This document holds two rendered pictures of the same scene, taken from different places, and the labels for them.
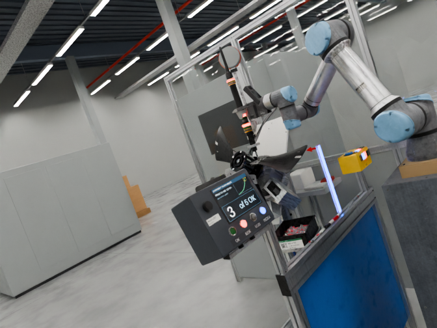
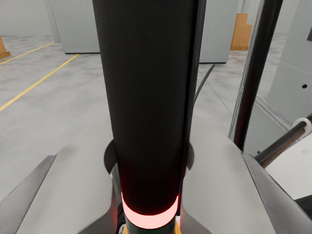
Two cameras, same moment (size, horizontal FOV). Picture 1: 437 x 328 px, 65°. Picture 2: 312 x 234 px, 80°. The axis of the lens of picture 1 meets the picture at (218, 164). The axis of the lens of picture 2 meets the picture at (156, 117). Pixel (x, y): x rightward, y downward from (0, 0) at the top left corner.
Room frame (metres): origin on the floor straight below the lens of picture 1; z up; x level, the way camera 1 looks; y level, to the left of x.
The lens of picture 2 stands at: (1.73, -0.26, 1.54)
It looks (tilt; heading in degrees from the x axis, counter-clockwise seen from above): 31 degrees down; 43
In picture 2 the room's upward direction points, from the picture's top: straight up
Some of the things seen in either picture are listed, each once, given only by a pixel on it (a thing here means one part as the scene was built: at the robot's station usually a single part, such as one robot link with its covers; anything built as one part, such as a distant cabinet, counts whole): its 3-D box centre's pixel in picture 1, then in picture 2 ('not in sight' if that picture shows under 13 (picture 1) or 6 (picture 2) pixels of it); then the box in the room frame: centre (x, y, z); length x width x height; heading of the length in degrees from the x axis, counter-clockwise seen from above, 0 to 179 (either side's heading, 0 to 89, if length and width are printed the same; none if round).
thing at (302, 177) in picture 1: (298, 179); not in sight; (2.33, -0.48, 0.92); 0.17 x 0.16 x 0.11; 135
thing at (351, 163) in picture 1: (355, 161); not in sight; (1.73, -0.67, 1.02); 0.16 x 0.10 x 0.11; 135
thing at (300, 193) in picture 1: (309, 189); not in sight; (2.25, -0.52, 0.85); 0.36 x 0.24 x 0.03; 45
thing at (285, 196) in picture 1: (281, 193); not in sight; (1.77, -0.26, 0.98); 0.20 x 0.16 x 0.20; 135
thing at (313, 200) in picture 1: (329, 247); not in sight; (2.25, -0.52, 0.42); 0.04 x 0.04 x 0.83; 45
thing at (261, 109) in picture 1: (258, 107); not in sight; (1.70, -0.28, 1.45); 0.12 x 0.08 x 0.09; 43
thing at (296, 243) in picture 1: (295, 233); not in sight; (1.52, -0.22, 0.85); 0.22 x 0.17 x 0.07; 151
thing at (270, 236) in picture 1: (273, 246); not in sight; (1.15, -0.08, 0.96); 0.03 x 0.03 x 0.20; 45
